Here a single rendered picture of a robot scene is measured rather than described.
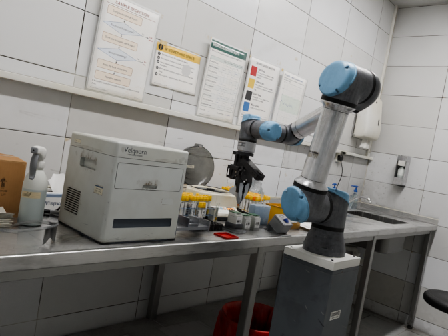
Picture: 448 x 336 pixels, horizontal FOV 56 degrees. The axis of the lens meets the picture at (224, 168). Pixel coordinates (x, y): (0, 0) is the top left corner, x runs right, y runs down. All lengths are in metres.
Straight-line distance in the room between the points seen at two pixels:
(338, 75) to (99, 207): 0.82
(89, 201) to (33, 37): 0.75
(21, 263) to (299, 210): 0.81
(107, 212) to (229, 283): 1.65
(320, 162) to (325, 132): 0.10
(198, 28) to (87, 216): 1.27
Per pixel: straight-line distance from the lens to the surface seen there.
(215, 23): 2.37
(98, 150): 1.31
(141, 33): 2.03
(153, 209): 1.34
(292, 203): 1.41
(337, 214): 1.51
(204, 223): 1.57
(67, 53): 1.86
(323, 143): 1.39
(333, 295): 1.51
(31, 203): 1.39
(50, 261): 1.17
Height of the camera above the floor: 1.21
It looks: 3 degrees down
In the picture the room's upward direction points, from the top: 10 degrees clockwise
